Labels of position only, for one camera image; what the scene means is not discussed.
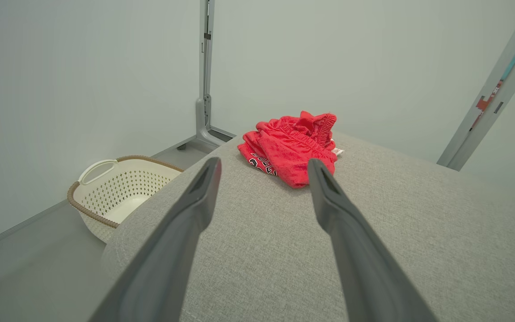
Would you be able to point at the cream plastic laundry basket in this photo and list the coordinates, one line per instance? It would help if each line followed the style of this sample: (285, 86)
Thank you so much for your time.
(123, 192)

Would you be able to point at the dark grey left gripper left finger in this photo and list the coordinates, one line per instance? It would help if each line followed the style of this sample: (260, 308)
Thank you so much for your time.
(163, 268)

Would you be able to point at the red basketball shorts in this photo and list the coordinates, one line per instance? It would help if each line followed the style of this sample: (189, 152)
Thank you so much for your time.
(293, 147)

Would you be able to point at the grey partition post with foot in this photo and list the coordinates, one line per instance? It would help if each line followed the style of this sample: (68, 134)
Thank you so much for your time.
(204, 112)

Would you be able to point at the grey double partition post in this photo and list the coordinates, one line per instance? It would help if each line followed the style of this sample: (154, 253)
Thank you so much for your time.
(499, 85)

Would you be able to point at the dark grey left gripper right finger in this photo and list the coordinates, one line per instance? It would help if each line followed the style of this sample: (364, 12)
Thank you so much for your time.
(360, 268)

